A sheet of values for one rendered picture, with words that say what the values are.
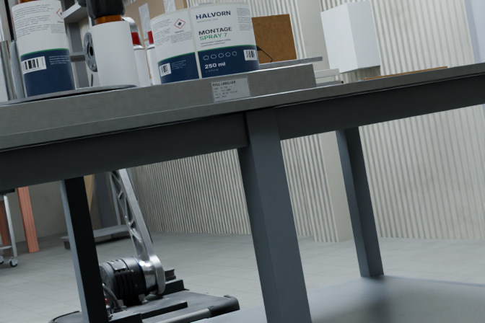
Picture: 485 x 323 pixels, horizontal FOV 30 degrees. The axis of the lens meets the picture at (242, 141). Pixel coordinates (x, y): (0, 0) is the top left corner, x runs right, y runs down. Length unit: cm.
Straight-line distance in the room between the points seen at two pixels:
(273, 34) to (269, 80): 114
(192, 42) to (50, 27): 27
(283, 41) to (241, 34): 105
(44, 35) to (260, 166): 45
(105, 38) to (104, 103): 53
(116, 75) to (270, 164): 56
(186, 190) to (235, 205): 91
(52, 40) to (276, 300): 61
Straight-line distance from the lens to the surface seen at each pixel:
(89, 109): 151
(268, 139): 159
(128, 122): 146
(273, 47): 278
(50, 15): 166
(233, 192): 734
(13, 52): 209
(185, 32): 173
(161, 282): 323
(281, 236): 160
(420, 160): 532
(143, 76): 237
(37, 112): 149
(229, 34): 174
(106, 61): 203
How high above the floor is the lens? 76
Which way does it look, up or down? level
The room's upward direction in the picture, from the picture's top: 10 degrees counter-clockwise
